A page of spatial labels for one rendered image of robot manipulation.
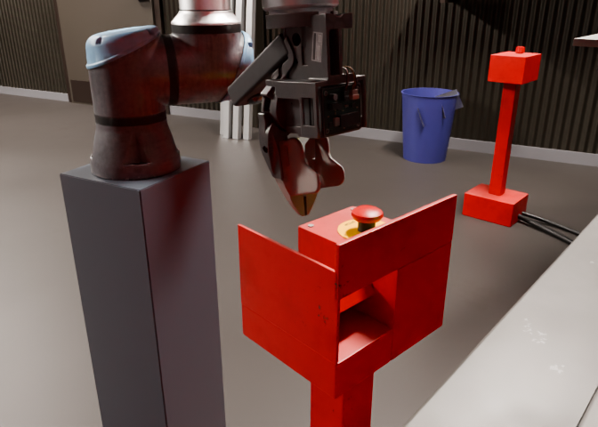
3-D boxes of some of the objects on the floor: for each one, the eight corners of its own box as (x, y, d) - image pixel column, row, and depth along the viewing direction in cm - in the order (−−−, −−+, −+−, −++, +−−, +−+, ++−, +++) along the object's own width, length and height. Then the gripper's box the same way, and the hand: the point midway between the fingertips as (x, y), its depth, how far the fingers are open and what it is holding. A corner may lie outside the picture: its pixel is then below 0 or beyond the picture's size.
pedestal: (478, 204, 289) (498, 44, 259) (525, 215, 274) (553, 47, 244) (462, 214, 275) (481, 46, 245) (510, 227, 260) (537, 50, 230)
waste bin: (464, 155, 377) (472, 84, 359) (451, 169, 345) (459, 93, 328) (406, 148, 395) (410, 80, 377) (389, 161, 363) (393, 88, 346)
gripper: (303, 11, 46) (315, 239, 53) (370, 8, 52) (374, 215, 58) (242, 17, 52) (260, 221, 59) (309, 14, 58) (319, 201, 65)
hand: (299, 203), depth 60 cm, fingers closed
